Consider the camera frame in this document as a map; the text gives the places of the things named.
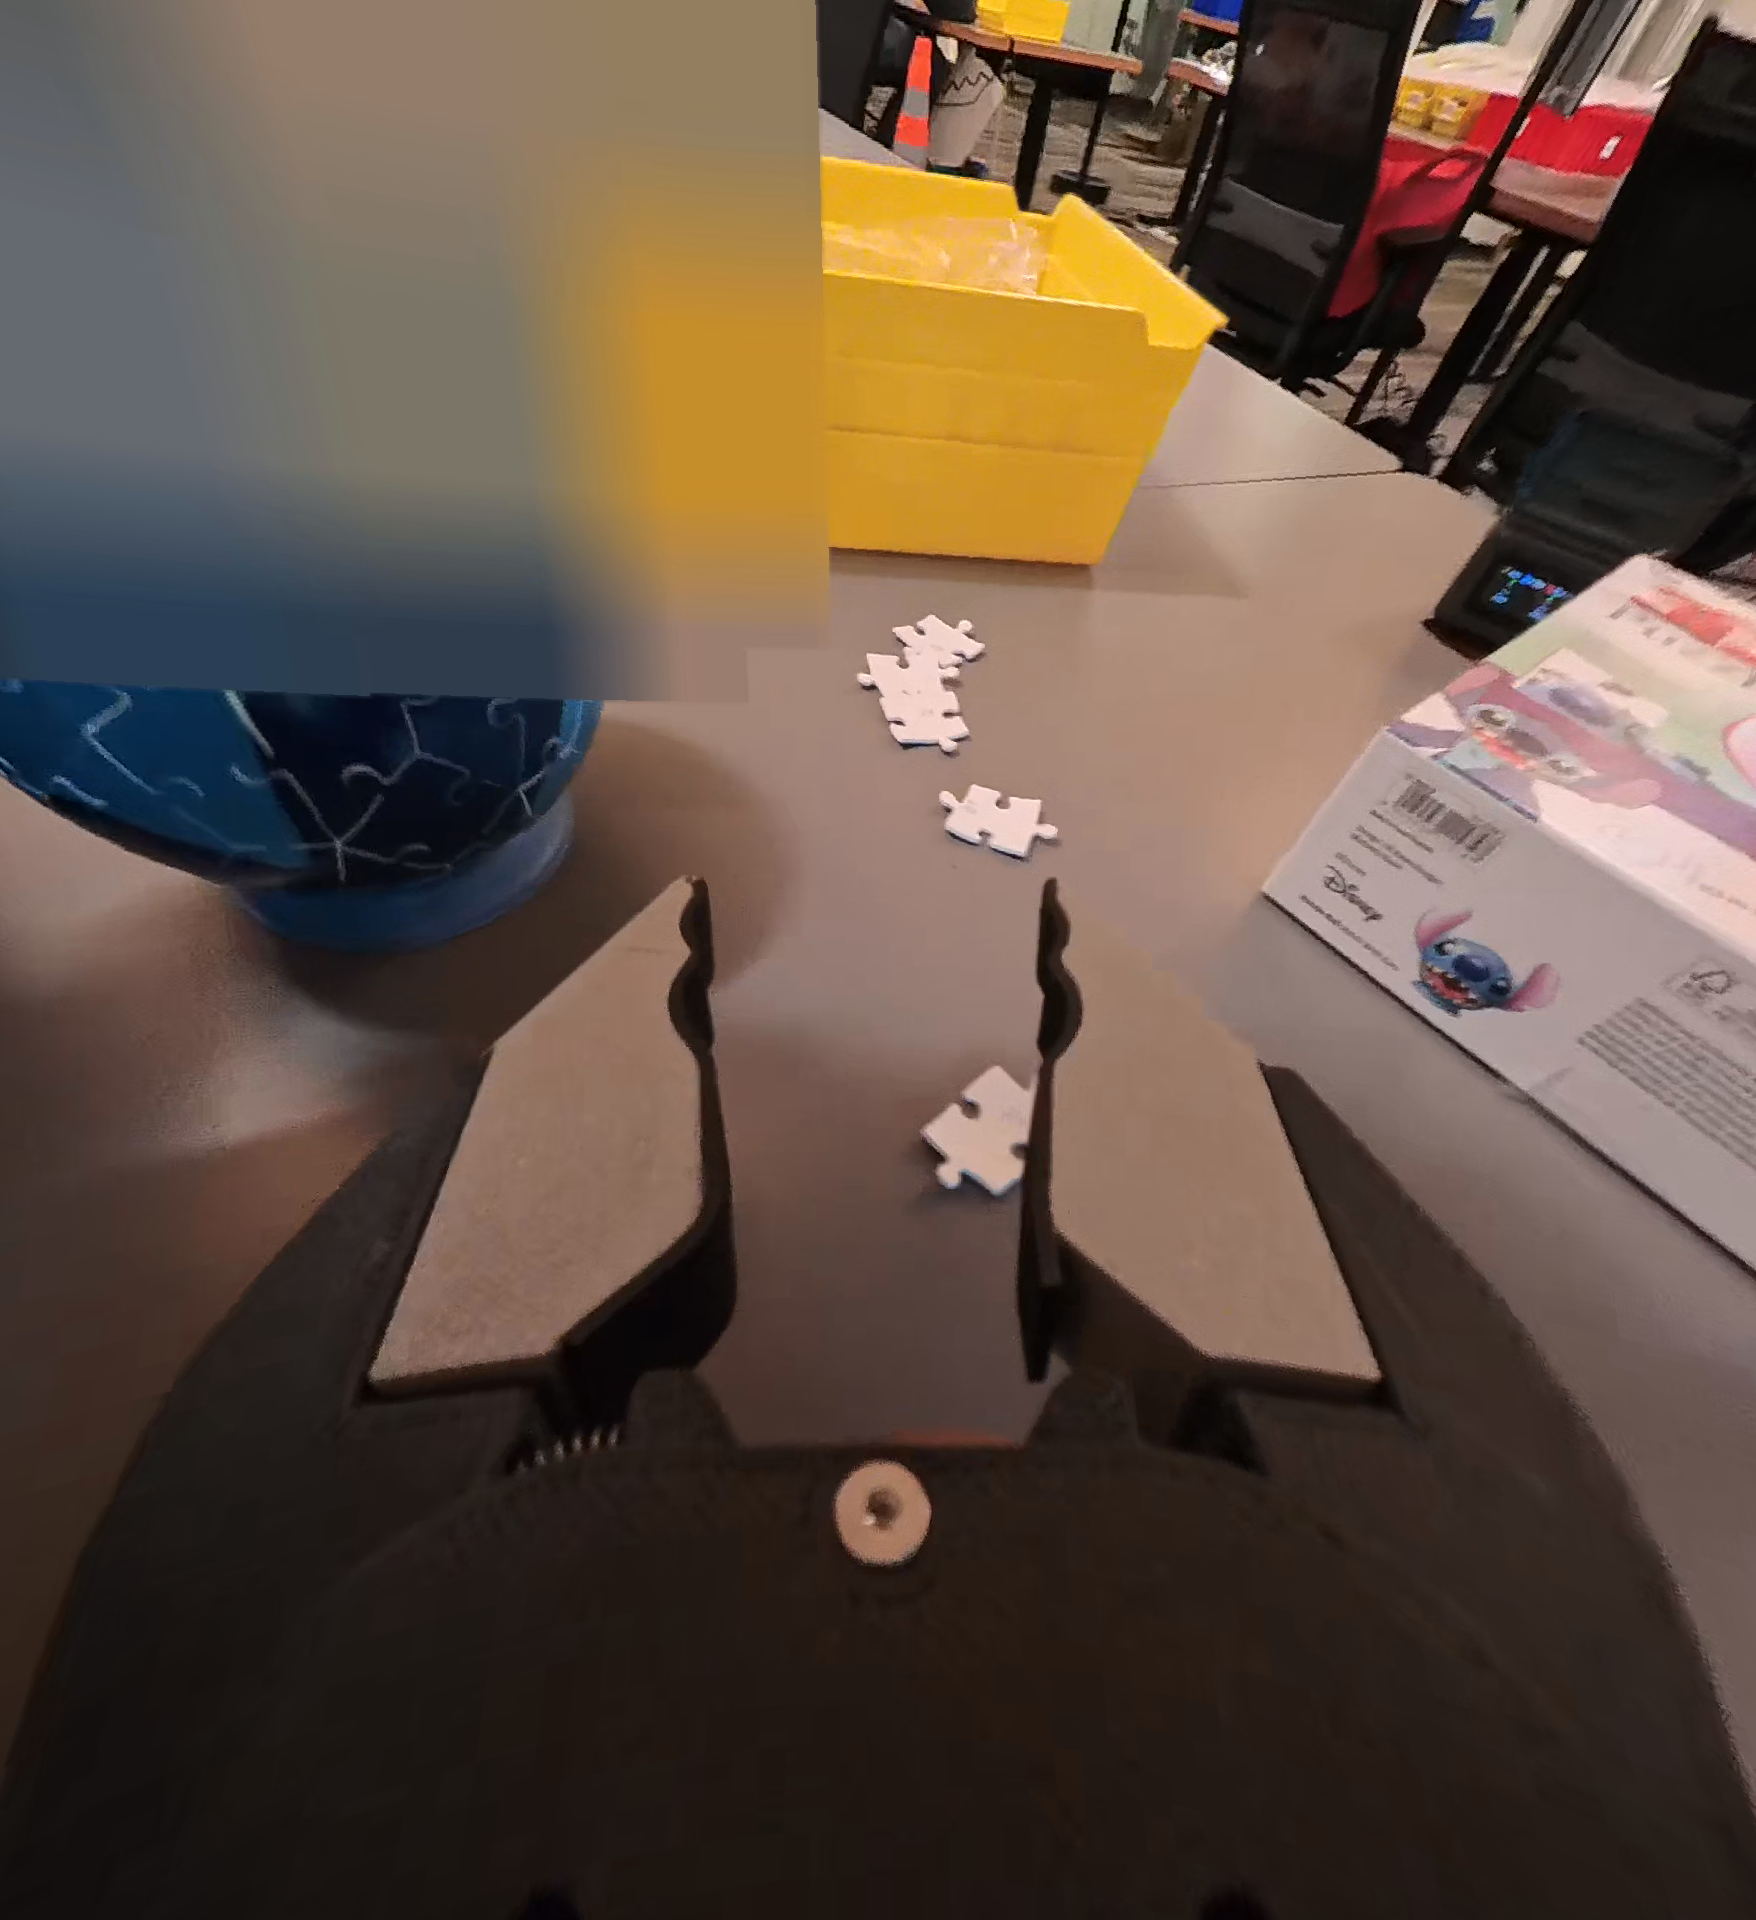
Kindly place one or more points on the black office chair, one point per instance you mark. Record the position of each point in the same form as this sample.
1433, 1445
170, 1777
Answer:
1644, 300
1298, 149

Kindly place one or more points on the red storage bin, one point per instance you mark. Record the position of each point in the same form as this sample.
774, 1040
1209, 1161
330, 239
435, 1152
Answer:
1560, 136

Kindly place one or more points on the blue puzzle ball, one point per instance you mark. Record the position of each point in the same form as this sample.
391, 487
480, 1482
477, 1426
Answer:
353, 780

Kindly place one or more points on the clear plastic bag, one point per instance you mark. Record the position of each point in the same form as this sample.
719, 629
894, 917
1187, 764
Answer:
938, 254

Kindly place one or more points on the cartoon print puzzle box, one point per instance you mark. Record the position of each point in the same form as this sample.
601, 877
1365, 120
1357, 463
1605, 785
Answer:
1614, 839

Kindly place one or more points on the small yellow bin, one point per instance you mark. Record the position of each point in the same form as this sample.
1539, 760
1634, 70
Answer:
1024, 15

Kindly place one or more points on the wooden table black legs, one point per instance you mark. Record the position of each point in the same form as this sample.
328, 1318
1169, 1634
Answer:
1073, 53

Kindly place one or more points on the group of yellow parts bins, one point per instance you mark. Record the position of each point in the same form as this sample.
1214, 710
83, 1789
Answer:
1439, 102

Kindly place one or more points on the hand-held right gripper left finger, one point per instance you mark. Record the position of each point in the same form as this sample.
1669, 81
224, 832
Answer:
562, 1169

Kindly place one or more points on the black device with display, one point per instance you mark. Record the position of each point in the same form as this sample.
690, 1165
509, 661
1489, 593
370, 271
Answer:
1553, 511

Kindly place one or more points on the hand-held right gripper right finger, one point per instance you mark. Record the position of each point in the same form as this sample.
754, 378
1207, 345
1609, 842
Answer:
1194, 1185

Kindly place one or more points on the orange traffic cone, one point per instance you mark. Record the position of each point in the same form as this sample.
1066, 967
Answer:
918, 105

